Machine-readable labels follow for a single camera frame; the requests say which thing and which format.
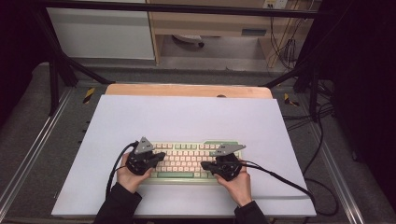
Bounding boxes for hanging bundle of cables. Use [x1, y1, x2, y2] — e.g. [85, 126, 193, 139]
[269, 15, 301, 71]

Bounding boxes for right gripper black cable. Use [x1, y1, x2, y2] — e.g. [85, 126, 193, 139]
[237, 159, 316, 200]

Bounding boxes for black curtain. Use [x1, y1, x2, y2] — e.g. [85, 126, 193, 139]
[0, 0, 50, 125]
[320, 0, 396, 203]

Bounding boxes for white chair base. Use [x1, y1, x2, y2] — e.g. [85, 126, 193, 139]
[172, 34, 205, 49]

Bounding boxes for wooden table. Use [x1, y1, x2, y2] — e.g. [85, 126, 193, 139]
[105, 83, 275, 100]

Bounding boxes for person's left hand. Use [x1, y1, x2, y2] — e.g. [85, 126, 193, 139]
[116, 152, 155, 194]

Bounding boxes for person's right hand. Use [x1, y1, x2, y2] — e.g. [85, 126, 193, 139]
[214, 160, 253, 208]

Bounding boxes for black metal crossbar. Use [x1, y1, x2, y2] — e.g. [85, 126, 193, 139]
[40, 0, 325, 19]

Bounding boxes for aluminium rail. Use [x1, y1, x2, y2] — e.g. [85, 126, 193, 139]
[0, 88, 76, 213]
[306, 124, 365, 224]

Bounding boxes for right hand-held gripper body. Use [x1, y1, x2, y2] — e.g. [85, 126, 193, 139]
[211, 143, 247, 182]

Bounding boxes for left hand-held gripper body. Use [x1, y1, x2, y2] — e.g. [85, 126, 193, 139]
[125, 136, 157, 175]

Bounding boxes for white cabinet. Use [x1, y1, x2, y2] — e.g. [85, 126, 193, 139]
[46, 7, 156, 61]

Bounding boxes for white wall socket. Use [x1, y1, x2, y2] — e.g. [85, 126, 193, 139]
[262, 0, 289, 9]

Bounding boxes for black metal stand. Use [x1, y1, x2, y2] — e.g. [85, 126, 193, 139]
[31, 6, 116, 117]
[262, 62, 322, 123]

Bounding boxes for yellow and black tape strip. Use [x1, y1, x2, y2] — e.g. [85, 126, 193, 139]
[82, 87, 96, 105]
[283, 92, 300, 107]

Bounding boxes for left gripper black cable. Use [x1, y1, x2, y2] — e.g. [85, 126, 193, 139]
[105, 140, 139, 199]

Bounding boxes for green and cream mechanical keyboard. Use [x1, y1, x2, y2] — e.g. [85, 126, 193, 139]
[141, 140, 247, 186]

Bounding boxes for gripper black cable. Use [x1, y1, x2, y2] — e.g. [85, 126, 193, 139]
[105, 140, 139, 199]
[237, 159, 316, 200]

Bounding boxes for black floor cables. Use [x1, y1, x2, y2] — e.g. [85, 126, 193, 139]
[281, 102, 340, 217]

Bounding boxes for white desk mat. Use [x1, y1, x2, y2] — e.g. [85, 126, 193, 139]
[50, 94, 317, 218]

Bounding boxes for light wooden desk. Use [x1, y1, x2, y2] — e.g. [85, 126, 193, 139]
[146, 0, 312, 68]

